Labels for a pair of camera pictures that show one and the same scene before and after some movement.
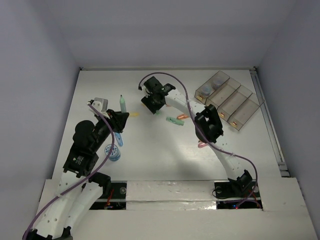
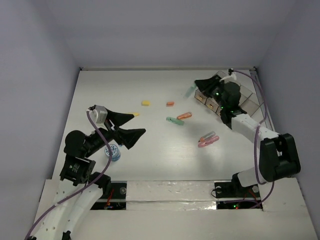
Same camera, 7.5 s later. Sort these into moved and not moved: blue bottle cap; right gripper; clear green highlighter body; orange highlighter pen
Moved: right gripper; clear green highlighter body
Not moved: blue bottle cap; orange highlighter pen
